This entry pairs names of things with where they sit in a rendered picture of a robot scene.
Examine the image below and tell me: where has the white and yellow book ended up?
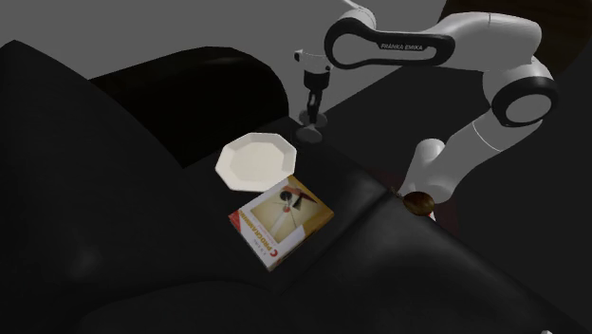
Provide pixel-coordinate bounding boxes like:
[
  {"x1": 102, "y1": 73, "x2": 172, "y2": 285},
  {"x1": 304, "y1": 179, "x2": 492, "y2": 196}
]
[{"x1": 228, "y1": 175, "x2": 336, "y2": 272}]

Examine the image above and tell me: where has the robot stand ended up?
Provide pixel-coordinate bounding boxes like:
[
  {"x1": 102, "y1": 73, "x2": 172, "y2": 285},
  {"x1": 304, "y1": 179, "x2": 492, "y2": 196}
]
[{"x1": 374, "y1": 166, "x2": 464, "y2": 237}]

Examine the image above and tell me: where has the brown oval object with stem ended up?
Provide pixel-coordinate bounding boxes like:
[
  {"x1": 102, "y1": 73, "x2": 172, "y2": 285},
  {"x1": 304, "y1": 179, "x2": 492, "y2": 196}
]
[{"x1": 390, "y1": 186, "x2": 436, "y2": 218}]

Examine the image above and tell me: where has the white octagonal plate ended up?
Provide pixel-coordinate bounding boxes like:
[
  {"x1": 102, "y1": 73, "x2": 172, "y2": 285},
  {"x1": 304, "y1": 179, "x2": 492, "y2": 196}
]
[{"x1": 213, "y1": 132, "x2": 298, "y2": 194}]

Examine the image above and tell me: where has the black sofa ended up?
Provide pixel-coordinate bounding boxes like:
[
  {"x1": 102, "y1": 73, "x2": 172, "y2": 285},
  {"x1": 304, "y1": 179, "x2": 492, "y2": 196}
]
[{"x1": 0, "y1": 39, "x2": 592, "y2": 334}]

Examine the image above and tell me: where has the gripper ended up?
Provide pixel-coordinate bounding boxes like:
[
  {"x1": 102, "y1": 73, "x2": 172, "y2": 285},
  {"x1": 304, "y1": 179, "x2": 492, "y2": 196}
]
[{"x1": 303, "y1": 68, "x2": 333, "y2": 125}]

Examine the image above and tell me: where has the grey round object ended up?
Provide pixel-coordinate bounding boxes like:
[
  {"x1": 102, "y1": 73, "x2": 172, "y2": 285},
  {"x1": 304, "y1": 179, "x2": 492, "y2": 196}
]
[{"x1": 295, "y1": 110, "x2": 329, "y2": 145}]

